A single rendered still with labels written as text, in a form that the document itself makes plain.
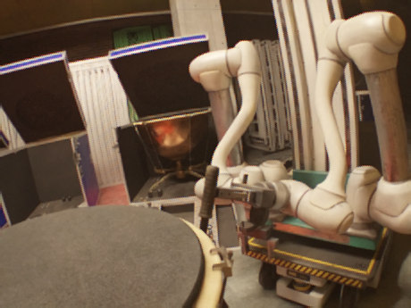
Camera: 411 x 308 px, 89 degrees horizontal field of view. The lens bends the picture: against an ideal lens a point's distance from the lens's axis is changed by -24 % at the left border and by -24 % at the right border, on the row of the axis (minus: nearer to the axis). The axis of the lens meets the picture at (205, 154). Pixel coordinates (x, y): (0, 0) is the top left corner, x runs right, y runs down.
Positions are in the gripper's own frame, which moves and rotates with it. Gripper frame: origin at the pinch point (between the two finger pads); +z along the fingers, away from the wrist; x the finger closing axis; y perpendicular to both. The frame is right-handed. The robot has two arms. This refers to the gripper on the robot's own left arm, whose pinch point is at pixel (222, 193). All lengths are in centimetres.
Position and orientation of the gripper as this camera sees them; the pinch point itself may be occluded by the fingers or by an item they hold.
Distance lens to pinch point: 68.4
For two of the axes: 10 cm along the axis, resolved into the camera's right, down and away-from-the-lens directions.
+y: 1.6, -9.9, 0.2
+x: 5.7, 0.7, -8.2
